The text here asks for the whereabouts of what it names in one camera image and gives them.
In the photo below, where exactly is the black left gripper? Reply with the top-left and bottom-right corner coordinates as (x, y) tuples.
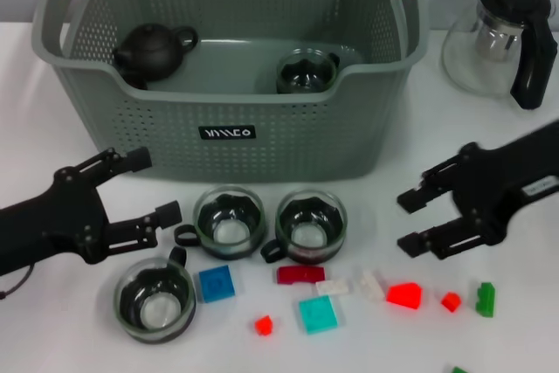
(0, 147), (183, 278)

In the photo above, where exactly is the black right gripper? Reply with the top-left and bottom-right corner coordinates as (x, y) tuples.
(396, 119), (559, 260)

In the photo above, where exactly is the glass teacup black holder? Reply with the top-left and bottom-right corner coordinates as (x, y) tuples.
(173, 183), (266, 263)
(114, 245), (197, 344)
(275, 48), (342, 94)
(260, 187), (349, 266)

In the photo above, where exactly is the grey perforated storage basket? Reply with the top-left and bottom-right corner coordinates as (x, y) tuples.
(32, 0), (431, 184)

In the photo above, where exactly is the large red sloped brick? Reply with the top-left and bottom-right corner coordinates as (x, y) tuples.
(386, 281), (424, 311)

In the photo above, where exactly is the small red brick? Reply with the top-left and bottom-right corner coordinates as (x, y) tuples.
(255, 314), (275, 335)
(440, 290), (463, 313)

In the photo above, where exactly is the translucent white brick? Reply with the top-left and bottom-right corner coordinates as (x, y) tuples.
(353, 266), (388, 303)

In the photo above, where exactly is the small black clay cup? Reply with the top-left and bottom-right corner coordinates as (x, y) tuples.
(120, 70), (150, 92)

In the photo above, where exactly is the blue square brick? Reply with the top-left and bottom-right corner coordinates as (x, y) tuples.
(197, 266), (237, 303)

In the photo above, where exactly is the white flat brick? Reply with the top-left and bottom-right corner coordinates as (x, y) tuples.
(314, 279), (353, 296)

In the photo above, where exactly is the black clay teapot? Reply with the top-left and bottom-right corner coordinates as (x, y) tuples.
(112, 23), (201, 82)

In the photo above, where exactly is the dark red brick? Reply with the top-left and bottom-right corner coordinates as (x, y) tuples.
(275, 264), (327, 287)

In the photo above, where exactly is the teal square brick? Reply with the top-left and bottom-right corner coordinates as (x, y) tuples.
(298, 294), (340, 335)

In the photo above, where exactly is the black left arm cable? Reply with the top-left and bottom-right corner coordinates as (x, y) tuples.
(0, 263), (34, 300)

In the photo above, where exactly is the glass pitcher black handle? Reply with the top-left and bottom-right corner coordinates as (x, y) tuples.
(441, 0), (559, 112)

